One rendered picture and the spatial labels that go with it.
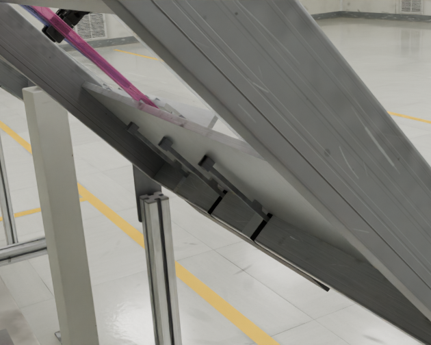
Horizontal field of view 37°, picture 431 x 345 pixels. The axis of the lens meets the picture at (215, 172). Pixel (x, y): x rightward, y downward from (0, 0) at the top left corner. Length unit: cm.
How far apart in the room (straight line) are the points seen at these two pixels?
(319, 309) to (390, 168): 166
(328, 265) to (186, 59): 47
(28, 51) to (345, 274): 54
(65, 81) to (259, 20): 70
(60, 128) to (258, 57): 93
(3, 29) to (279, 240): 47
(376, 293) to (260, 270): 160
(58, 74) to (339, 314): 128
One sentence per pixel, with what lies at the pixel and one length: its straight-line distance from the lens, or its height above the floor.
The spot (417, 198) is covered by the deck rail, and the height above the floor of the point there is 88.
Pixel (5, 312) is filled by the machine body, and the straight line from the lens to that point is 87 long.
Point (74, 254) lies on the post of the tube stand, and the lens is 129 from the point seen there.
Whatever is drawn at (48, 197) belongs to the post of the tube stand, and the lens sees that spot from 124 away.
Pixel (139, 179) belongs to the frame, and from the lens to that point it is 112.
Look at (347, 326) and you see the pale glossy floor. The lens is 195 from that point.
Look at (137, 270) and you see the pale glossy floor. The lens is 233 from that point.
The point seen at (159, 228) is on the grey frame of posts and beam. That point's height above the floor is 58.
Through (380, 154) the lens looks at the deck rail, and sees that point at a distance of 37.
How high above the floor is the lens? 102
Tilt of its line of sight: 18 degrees down
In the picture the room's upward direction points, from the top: 4 degrees counter-clockwise
